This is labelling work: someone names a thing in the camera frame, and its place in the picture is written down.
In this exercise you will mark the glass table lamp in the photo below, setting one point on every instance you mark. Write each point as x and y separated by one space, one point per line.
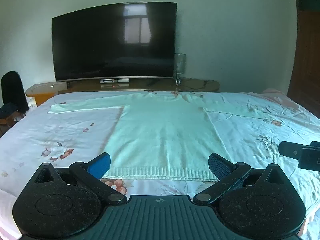
180 63

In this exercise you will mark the white knit sweater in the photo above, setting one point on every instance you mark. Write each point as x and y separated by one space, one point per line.
162 135

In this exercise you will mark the wooden chair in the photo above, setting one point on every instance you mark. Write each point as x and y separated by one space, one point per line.
7 123

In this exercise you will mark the floral bed sheet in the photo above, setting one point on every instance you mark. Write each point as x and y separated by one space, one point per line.
62 135

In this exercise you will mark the large black television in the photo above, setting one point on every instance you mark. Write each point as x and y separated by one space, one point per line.
112 42

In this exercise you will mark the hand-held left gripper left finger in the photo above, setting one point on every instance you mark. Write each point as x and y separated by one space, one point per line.
101 164

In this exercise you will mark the silver set-top box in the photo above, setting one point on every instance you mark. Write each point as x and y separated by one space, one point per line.
114 80

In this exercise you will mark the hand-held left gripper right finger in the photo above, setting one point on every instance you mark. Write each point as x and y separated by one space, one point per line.
219 165

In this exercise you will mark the wooden television stand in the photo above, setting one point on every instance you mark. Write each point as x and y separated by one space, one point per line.
142 86

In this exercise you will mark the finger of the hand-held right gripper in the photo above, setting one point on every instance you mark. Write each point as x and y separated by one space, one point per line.
288 150

